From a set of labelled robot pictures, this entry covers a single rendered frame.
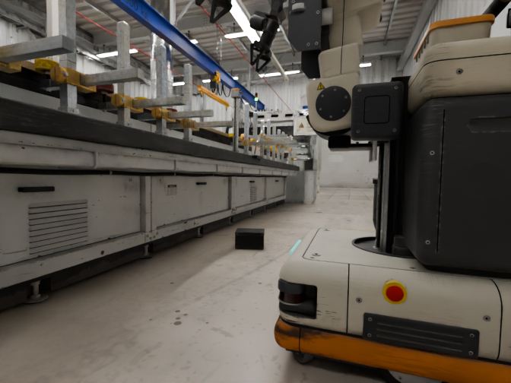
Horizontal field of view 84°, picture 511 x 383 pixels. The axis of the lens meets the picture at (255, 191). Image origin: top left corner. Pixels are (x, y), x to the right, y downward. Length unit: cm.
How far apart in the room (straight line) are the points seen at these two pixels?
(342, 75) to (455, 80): 31
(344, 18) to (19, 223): 133
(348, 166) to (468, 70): 1085
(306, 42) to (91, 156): 86
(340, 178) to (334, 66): 1070
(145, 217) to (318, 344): 126
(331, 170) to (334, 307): 1092
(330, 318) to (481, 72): 65
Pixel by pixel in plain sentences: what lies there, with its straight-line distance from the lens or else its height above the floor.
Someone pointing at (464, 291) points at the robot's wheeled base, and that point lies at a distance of 79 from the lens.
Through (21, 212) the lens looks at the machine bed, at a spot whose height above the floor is 35.
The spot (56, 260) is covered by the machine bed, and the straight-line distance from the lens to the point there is 143.
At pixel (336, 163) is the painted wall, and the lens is 1161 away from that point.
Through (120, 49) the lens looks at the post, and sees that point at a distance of 142.
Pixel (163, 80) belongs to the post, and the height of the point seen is 97.
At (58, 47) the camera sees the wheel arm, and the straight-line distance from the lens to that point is 88.
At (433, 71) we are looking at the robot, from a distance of 80.
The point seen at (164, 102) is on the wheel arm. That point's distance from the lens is 128.
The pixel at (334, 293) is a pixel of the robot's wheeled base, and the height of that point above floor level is 22.
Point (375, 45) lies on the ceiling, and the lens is 1128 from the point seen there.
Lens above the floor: 50
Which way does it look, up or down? 3 degrees down
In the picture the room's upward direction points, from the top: 1 degrees clockwise
